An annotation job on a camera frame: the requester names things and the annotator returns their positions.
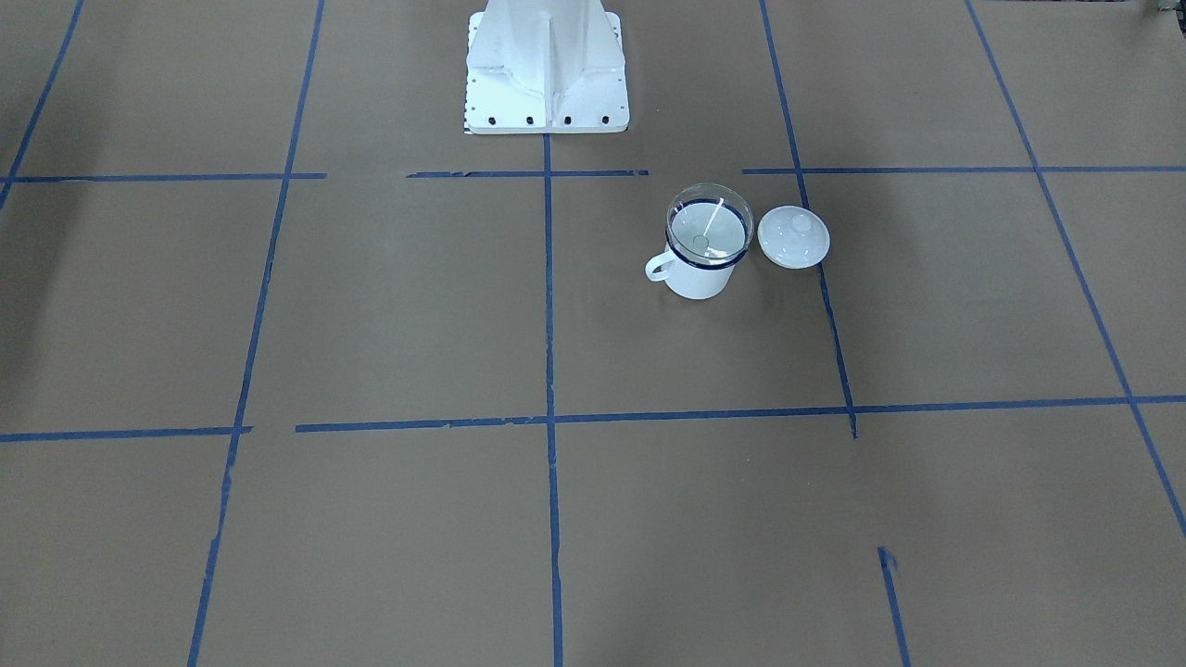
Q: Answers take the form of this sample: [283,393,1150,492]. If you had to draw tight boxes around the white ceramic lid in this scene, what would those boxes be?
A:
[757,207,831,271]

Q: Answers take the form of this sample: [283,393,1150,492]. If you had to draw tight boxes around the clear glass funnel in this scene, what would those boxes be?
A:
[665,184,755,271]

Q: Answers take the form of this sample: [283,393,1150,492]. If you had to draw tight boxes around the white enamel mug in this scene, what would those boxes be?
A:
[644,231,750,300]

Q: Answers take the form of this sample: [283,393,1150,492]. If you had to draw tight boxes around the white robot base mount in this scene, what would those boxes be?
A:
[463,1,631,135]

